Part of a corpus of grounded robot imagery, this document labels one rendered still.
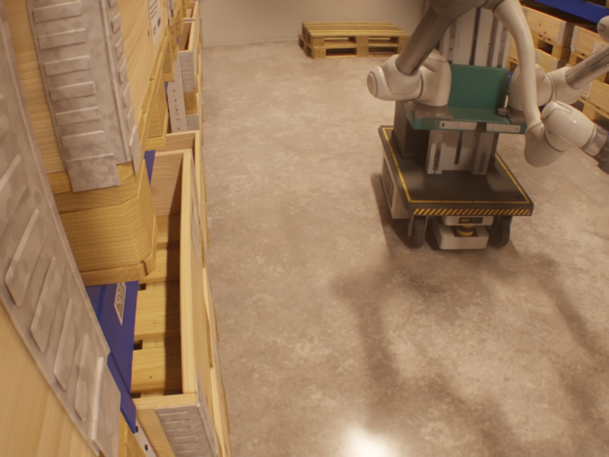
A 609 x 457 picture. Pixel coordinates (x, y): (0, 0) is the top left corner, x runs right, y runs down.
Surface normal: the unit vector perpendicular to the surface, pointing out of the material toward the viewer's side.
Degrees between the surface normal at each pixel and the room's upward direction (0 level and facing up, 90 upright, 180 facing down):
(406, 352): 0
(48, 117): 90
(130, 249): 90
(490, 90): 90
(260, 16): 90
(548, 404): 0
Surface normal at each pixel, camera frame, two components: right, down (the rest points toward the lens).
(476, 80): 0.01, 0.58
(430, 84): 0.24, 0.45
